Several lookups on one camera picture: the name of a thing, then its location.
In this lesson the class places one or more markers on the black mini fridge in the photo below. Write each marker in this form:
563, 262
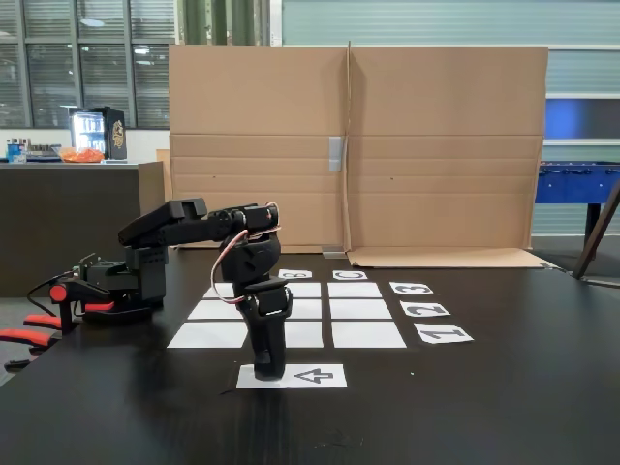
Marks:
116, 133

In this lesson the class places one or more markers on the white arrow paper sheet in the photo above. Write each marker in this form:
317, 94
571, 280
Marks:
339, 377

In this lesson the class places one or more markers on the grey tape strip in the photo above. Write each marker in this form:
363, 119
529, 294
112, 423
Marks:
333, 252
336, 154

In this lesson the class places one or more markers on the brown wooden easel leg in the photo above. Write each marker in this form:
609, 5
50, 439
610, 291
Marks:
593, 237

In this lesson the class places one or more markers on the number 2 paper sheet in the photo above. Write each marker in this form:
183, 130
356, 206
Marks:
443, 314

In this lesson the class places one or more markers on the blue and white carton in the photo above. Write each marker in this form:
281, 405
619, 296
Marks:
17, 151

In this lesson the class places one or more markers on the dark counter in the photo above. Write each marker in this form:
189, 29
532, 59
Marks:
43, 218

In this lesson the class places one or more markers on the red and black clamp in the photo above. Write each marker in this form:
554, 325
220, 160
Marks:
58, 293

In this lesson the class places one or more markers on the blue foosball table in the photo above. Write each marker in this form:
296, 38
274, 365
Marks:
571, 186

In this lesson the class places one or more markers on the number 3 paper sheet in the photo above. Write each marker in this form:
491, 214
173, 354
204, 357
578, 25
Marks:
394, 286

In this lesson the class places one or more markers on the small cardboard box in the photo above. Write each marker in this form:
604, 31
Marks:
151, 181

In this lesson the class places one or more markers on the orange bag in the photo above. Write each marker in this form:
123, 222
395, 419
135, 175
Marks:
82, 155

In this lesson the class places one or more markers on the letter B paper sheet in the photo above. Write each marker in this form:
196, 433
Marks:
286, 277

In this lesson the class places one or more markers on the number 1 paper sheet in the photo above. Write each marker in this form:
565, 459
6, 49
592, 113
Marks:
465, 339

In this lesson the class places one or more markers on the large brown cardboard panel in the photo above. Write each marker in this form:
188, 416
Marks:
257, 97
445, 97

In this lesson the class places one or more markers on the letter C paper sheet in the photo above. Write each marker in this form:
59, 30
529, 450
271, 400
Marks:
336, 277

